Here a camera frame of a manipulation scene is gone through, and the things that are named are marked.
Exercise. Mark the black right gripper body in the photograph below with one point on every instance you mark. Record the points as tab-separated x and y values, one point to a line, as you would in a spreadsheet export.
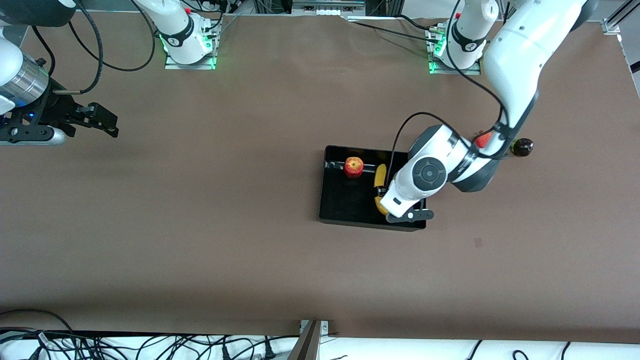
59	109

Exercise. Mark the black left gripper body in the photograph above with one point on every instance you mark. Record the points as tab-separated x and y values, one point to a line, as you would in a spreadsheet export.
381	191

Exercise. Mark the yellow banana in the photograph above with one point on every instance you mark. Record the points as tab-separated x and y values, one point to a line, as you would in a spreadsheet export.
380	175

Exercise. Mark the black plastic box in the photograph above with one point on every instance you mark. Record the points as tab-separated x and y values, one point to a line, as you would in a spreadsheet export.
350	200

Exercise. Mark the red apple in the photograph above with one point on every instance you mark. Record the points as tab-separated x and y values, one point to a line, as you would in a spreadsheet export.
354	167

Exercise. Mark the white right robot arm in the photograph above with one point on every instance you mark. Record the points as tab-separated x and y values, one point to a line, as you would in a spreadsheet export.
175	25

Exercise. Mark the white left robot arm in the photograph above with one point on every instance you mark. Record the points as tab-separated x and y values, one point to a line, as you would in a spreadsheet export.
520	45

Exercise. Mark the red pomegranate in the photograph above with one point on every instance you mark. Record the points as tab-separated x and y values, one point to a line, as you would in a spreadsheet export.
482	141

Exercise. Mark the dark purple eggplant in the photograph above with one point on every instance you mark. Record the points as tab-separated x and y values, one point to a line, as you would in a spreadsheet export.
523	147

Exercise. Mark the aluminium corner profile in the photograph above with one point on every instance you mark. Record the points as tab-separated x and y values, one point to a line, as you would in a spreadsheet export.
617	20

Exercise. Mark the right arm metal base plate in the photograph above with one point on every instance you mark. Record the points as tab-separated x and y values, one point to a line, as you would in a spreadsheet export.
190	65

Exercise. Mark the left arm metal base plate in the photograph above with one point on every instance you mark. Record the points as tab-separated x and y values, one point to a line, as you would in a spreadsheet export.
455	71

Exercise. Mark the metal bracket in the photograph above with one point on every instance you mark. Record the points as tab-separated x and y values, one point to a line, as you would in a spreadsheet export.
307	345

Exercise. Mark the aluminium frame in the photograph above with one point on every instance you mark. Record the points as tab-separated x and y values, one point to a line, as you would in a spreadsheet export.
327	6

